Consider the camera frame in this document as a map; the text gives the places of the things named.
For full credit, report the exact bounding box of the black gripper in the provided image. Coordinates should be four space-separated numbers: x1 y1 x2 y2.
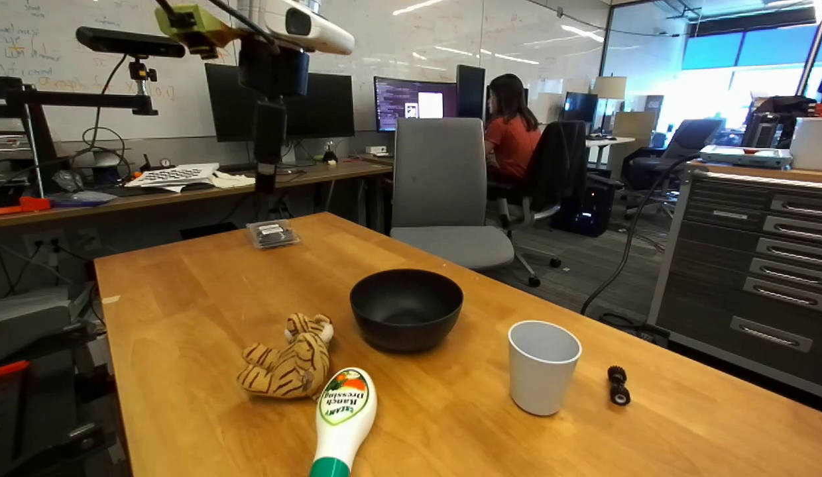
250 94 290 195

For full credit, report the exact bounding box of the striped tiger plushie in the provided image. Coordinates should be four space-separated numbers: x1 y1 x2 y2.
236 313 337 403

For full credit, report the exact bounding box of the black bowl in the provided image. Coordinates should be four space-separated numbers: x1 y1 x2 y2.
348 266 467 355

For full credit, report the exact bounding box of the stack of papers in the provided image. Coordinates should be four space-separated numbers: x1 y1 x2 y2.
125 162 255 195

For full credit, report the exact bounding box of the dark computer monitor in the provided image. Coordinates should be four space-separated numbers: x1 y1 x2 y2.
205 60 358 142

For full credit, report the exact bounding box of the lit purple computer monitor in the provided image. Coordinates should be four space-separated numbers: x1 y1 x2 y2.
372 74 461 135

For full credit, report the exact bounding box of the long wooden desk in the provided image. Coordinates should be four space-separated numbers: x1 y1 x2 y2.
0 155 394 233

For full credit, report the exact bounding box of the grey office chair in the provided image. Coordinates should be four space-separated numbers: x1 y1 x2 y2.
389 115 516 272

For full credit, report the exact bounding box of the person in red shirt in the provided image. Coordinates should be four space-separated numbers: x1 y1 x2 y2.
482 72 543 187

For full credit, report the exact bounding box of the white green-capped dressing bottle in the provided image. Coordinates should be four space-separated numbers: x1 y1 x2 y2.
305 363 378 477

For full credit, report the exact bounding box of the orange hand tool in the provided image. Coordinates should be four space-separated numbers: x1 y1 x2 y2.
0 194 52 220

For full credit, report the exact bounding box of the grey padded seat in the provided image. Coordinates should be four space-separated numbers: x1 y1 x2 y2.
0 285 77 366

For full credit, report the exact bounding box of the black office chair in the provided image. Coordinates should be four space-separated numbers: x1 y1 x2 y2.
506 119 590 289

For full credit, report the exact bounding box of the black computer tower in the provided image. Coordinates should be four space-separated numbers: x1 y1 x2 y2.
551 168 612 237

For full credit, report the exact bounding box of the white cup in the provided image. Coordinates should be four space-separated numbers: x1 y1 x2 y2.
503 318 586 418

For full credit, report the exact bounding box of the dark mesh office chair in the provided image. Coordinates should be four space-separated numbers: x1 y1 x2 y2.
620 115 727 194

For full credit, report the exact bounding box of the small black clip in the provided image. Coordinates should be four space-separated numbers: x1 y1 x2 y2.
604 363 634 408

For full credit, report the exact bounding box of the grey laptop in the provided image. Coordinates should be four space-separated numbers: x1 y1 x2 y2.
698 142 796 168

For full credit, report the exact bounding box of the grey drawer cabinet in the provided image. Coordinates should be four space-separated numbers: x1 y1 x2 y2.
647 164 822 406

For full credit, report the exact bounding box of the white box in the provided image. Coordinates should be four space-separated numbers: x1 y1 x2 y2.
788 114 822 172

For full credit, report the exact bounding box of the yellow-green wrist camera mount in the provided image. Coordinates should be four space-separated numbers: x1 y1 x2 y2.
153 0 246 49

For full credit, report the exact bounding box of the black stereo camera bar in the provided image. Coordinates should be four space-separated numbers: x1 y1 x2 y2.
73 23 189 60

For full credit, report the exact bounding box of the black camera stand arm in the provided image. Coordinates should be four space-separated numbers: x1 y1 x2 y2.
0 76 160 198

